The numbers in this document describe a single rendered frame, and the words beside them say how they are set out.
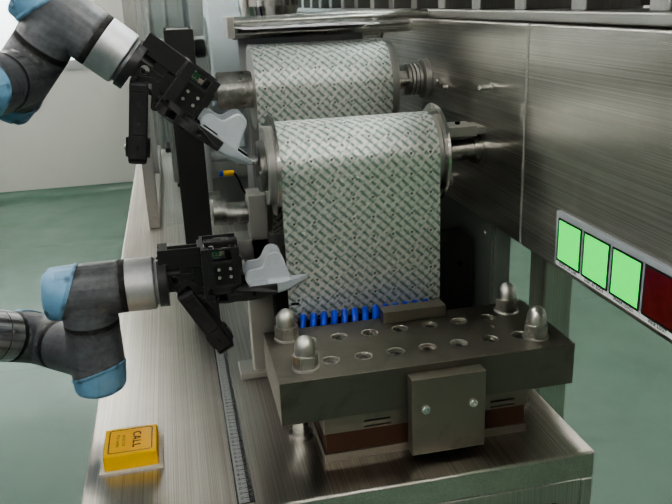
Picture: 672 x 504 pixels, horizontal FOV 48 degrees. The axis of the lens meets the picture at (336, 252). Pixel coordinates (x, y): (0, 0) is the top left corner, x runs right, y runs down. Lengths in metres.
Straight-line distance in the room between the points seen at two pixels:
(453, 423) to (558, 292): 0.48
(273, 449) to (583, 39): 0.65
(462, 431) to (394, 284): 0.25
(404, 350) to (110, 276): 0.41
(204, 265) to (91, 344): 0.19
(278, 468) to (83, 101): 5.80
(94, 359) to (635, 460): 2.03
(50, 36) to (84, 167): 5.72
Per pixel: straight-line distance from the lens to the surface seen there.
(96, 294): 1.06
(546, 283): 1.41
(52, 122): 6.72
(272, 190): 1.08
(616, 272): 0.87
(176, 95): 1.05
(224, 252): 1.07
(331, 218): 1.09
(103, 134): 6.69
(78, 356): 1.11
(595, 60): 0.90
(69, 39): 1.05
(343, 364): 0.99
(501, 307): 1.14
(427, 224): 1.13
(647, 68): 0.82
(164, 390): 1.25
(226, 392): 1.22
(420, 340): 1.05
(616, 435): 2.87
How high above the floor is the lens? 1.48
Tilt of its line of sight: 19 degrees down
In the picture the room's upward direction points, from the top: 2 degrees counter-clockwise
